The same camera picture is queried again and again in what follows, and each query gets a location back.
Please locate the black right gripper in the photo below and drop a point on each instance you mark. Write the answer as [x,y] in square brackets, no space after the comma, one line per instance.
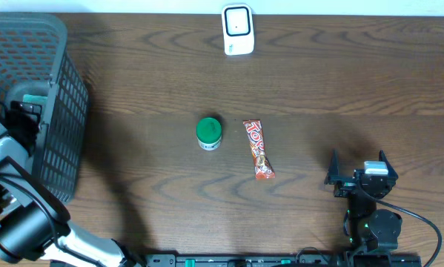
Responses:
[346,183]

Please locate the red Top chocolate bar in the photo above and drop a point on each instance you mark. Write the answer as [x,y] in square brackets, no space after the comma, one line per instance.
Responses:
[262,167]

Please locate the green lid white jar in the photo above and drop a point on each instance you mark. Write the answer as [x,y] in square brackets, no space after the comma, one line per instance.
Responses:
[209,133]

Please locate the light blue snack packet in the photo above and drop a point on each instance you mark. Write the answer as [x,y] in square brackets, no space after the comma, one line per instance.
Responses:
[35,99]

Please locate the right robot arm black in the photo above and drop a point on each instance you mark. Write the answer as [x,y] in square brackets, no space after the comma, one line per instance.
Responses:
[371,230]

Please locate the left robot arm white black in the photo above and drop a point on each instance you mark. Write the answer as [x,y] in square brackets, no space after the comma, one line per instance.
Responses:
[34,224]

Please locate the white barcode scanner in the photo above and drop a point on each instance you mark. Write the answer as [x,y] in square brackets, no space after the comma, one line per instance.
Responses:
[238,30]

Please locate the grey plastic basket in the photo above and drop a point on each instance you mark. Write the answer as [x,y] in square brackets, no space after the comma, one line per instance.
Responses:
[34,60]

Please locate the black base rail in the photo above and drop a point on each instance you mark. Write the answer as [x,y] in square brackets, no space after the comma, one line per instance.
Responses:
[286,260]

